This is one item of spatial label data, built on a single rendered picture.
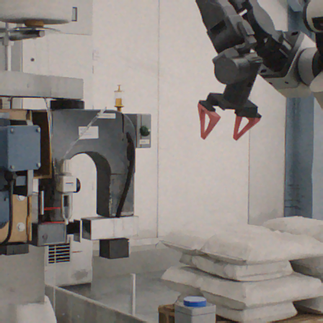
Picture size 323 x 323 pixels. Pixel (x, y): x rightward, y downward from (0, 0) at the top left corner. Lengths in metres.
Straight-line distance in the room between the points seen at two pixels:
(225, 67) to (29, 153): 0.44
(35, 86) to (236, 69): 0.45
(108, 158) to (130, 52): 4.85
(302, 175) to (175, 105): 1.50
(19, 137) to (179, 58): 5.55
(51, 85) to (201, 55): 5.44
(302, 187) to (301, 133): 0.50
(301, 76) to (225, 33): 0.25
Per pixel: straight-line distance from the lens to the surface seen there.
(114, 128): 2.16
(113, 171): 2.16
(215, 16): 1.88
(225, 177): 7.57
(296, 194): 8.08
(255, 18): 1.93
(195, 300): 2.22
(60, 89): 2.04
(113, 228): 2.18
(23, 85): 1.86
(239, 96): 1.88
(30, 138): 1.78
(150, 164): 7.08
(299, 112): 8.02
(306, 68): 2.00
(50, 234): 2.09
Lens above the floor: 1.34
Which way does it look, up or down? 3 degrees down
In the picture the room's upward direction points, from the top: straight up
